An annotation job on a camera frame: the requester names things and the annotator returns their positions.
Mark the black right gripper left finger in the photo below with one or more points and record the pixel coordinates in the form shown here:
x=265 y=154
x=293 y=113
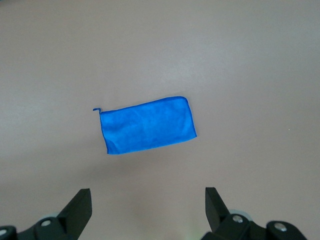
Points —
x=72 y=217

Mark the blue microfibre towel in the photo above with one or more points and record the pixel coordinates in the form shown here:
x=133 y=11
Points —
x=147 y=125

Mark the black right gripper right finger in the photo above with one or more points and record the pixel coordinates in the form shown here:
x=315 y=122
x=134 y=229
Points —
x=220 y=220

